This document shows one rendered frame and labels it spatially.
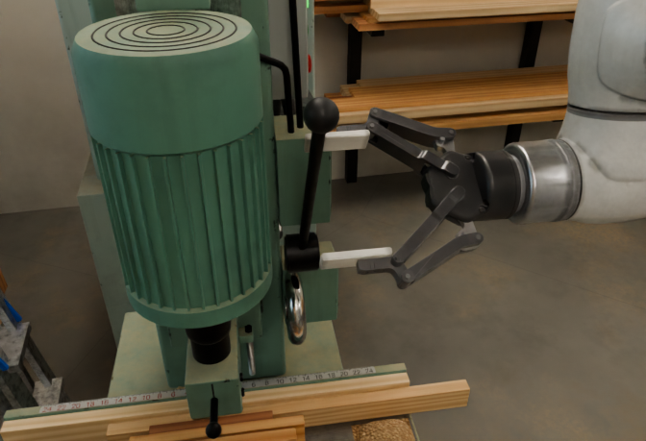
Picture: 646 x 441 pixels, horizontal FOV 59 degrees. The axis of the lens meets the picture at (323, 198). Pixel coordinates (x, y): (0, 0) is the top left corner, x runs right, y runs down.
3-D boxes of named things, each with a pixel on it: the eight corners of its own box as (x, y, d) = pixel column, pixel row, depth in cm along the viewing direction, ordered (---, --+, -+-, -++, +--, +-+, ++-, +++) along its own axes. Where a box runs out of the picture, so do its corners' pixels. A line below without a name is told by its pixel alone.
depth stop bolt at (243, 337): (242, 379, 88) (237, 332, 83) (242, 369, 90) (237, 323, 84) (257, 377, 88) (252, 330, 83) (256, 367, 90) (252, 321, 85)
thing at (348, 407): (111, 453, 83) (106, 435, 81) (113, 441, 85) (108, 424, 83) (466, 405, 90) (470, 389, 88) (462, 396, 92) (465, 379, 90)
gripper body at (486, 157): (505, 232, 63) (425, 240, 62) (486, 166, 67) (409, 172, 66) (533, 205, 57) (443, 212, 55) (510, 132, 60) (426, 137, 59)
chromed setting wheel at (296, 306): (289, 362, 90) (287, 304, 84) (283, 309, 101) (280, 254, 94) (309, 360, 91) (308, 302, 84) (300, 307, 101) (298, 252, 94)
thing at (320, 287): (285, 326, 97) (283, 270, 91) (281, 298, 103) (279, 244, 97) (339, 319, 98) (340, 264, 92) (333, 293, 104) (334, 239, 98)
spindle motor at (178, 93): (117, 340, 62) (44, 62, 46) (137, 246, 77) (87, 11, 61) (278, 323, 64) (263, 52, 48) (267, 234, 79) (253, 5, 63)
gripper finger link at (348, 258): (385, 257, 59) (386, 263, 58) (318, 262, 58) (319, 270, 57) (391, 246, 56) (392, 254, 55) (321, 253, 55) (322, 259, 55)
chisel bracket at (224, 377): (191, 428, 77) (184, 385, 72) (195, 351, 89) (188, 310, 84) (246, 421, 78) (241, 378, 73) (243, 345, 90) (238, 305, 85)
